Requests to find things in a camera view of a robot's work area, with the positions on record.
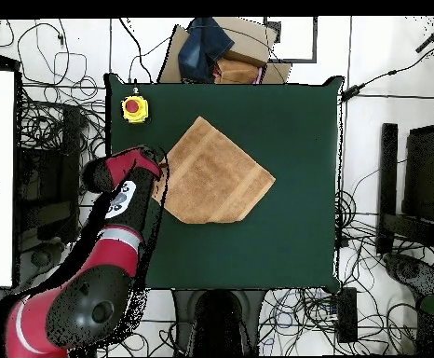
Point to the tan terry towel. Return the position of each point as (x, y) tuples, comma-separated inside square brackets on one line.
[(217, 175)]

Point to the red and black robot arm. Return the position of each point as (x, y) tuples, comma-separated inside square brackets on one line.
[(90, 291)]

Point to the long black flat bar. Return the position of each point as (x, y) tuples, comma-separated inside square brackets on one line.
[(387, 186)]

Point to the dark green tablecloth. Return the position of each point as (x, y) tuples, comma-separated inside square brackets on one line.
[(258, 253)]

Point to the yellow emergency stop button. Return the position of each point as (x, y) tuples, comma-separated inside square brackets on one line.
[(135, 109)]

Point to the light brown folded cloth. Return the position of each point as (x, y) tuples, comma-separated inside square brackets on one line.
[(235, 72)]

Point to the pink cloth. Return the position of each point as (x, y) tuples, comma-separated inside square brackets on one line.
[(261, 76)]

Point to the blue denim jeans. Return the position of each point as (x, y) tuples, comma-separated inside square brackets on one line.
[(202, 48)]

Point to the brown cardboard box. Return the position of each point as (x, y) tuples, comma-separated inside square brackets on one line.
[(246, 41)]

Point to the black power adapter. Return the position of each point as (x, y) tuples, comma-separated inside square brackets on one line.
[(352, 93)]

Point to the black power strip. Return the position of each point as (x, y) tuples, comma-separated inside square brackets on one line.
[(347, 315)]

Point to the black round foot knob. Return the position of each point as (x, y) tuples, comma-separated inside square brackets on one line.
[(408, 269), (40, 257)]

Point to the grey stand base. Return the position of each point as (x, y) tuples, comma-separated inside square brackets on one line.
[(34, 261)]

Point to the dark stand base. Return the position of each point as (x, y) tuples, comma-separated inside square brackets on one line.
[(422, 279)]

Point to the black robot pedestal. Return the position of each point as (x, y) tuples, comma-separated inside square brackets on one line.
[(217, 320)]

